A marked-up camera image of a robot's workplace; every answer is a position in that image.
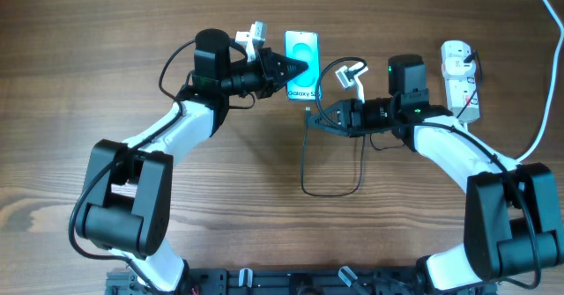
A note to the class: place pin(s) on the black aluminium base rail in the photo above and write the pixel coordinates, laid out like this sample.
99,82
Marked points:
383,280

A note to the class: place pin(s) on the white power strip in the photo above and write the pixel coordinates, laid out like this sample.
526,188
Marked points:
459,74

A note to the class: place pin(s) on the smartphone with teal screen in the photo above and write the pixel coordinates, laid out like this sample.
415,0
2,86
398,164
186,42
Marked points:
303,46

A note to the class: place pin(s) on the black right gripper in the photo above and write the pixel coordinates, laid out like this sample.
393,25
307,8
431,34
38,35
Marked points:
354,129

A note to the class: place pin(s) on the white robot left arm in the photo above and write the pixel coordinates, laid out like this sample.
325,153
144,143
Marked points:
123,211

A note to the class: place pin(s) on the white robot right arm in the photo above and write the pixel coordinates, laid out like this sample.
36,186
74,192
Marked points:
512,220

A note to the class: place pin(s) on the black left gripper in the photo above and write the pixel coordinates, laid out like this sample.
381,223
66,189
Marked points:
270,62

